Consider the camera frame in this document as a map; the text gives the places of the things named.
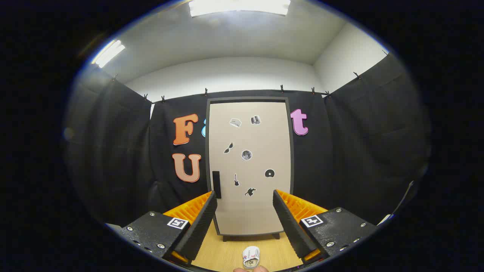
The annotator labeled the thin cable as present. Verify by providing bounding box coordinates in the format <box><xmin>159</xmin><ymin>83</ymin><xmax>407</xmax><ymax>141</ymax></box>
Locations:
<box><xmin>393</xmin><ymin>181</ymin><xmax>415</xmax><ymax>216</ymax></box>

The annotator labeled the large ceiling light panel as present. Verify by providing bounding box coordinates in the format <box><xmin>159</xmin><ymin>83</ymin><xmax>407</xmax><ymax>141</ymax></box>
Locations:
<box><xmin>189</xmin><ymin>0</ymin><xmax>291</xmax><ymax>17</ymax></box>

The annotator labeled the white canvas shoe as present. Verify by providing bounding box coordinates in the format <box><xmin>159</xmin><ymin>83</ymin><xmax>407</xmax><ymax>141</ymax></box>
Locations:
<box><xmin>242</xmin><ymin>246</ymin><xmax>261</xmax><ymax>269</ymax></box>

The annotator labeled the black backdrop cloth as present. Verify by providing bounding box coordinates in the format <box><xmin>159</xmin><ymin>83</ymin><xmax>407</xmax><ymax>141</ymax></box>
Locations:
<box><xmin>66</xmin><ymin>53</ymin><xmax>431</xmax><ymax>227</ymax></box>

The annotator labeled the row of black cloth clips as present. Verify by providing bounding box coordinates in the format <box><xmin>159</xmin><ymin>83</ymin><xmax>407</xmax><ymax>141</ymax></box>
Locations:
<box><xmin>112</xmin><ymin>49</ymin><xmax>388</xmax><ymax>103</ymax></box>

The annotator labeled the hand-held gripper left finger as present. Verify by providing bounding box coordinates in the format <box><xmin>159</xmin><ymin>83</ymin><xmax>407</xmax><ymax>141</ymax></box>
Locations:
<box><xmin>120</xmin><ymin>191</ymin><xmax>218</xmax><ymax>265</ymax></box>

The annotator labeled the beige shoe cabinet door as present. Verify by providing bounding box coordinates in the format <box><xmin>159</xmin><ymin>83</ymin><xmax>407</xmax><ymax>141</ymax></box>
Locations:
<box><xmin>208</xmin><ymin>101</ymin><xmax>292</xmax><ymax>236</ymax></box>

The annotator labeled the narrow ceiling light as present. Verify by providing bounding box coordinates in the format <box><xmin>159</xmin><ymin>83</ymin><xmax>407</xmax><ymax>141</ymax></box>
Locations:
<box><xmin>91</xmin><ymin>40</ymin><xmax>126</xmax><ymax>68</ymax></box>

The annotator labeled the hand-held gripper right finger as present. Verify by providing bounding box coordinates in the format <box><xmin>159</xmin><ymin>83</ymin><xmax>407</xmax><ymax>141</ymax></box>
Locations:
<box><xmin>272</xmin><ymin>189</ymin><xmax>379</xmax><ymax>264</ymax></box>

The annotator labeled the dark grey shoe cabinet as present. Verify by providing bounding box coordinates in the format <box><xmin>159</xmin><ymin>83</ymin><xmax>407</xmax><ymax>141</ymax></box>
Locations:
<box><xmin>205</xmin><ymin>97</ymin><xmax>295</xmax><ymax>242</ymax></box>

